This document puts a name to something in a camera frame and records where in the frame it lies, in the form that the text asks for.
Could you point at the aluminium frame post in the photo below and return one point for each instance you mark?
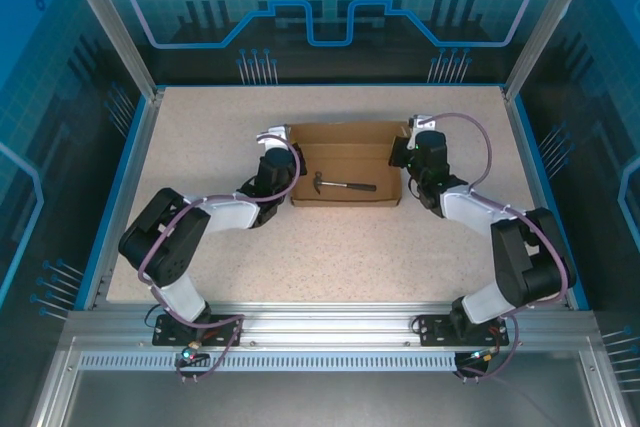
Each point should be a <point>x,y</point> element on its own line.
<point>550,22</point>
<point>115,27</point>

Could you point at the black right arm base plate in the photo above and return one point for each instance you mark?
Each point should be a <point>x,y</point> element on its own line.
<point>440,332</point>

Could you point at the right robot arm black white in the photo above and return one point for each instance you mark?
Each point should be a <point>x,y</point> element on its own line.
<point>525,267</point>

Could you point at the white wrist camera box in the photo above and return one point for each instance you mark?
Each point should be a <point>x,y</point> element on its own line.
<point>274,136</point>
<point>420,126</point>

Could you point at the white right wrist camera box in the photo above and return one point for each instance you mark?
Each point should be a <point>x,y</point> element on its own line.
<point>420,126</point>

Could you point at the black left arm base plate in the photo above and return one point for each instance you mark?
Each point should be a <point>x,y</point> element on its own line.
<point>170,334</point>

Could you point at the blue table edge strip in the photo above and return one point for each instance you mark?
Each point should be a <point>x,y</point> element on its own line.
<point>107,207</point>
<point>547,187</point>

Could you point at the aluminium mounting rail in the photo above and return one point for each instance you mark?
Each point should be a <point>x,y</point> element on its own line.
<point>325,319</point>

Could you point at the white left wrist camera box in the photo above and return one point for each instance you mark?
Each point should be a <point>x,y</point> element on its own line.
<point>274,136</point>

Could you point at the brown cardboard box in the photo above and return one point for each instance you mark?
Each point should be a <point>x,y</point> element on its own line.
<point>350,162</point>

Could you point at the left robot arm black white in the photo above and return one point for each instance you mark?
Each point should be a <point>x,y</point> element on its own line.
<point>165,247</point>

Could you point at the connector with green light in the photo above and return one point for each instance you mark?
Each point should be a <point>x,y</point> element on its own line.
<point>190,351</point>
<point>485,354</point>

